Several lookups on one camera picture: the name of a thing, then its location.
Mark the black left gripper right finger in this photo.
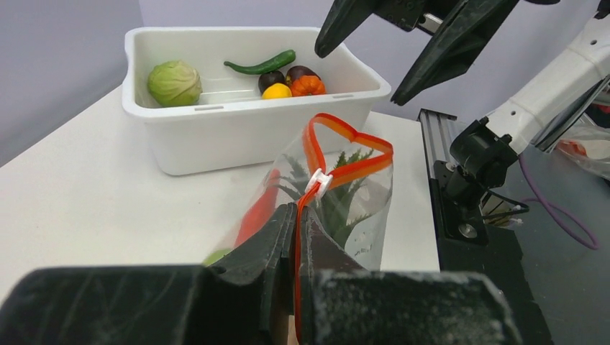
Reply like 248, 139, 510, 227
297, 207, 522, 344

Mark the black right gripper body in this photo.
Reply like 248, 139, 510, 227
373, 0, 469, 35

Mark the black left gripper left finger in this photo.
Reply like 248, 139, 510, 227
1, 203, 297, 344

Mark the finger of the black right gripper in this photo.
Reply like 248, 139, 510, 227
391, 0, 517, 106
314, 0, 380, 58

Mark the small green cabbage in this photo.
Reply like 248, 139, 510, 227
202, 248, 233, 266

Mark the red chili pepper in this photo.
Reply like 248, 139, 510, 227
235, 169, 281, 247

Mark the toy pineapple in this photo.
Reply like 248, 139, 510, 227
277, 153, 380, 248

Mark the clear zip bag orange zipper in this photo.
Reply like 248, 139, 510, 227
196, 113, 393, 344

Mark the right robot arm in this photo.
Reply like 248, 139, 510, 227
314, 1, 609, 204

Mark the clear bag in background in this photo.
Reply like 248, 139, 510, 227
555, 124, 609, 180

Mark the dark green cucumber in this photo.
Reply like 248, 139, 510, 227
223, 50, 296, 75

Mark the dark red beet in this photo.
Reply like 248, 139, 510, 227
285, 65, 319, 86

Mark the orange pumpkin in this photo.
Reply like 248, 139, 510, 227
290, 75, 327, 96

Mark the yellow pear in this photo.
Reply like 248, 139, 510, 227
261, 83, 292, 100

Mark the dark avocado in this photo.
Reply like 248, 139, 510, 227
258, 70, 286, 94

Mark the white plastic bin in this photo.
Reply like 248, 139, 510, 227
122, 27, 391, 175

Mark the pale green cabbage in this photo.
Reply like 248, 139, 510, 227
147, 60, 202, 107

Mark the aluminium frame rail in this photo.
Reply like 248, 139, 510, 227
418, 109, 468, 180

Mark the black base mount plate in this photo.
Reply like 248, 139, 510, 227
428, 161, 553, 344

